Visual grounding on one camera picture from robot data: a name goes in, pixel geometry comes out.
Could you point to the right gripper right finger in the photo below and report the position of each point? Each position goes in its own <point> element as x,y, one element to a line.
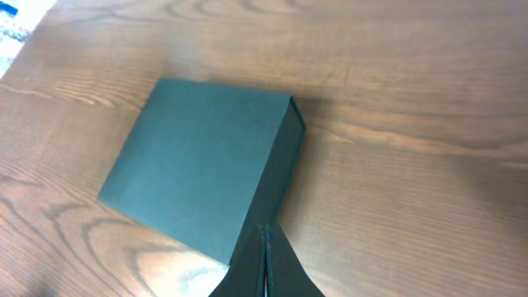
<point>285,276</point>

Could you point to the dark green gift box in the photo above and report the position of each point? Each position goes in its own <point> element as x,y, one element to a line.
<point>205,162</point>

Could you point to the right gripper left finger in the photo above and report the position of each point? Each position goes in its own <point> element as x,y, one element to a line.
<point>245,277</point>

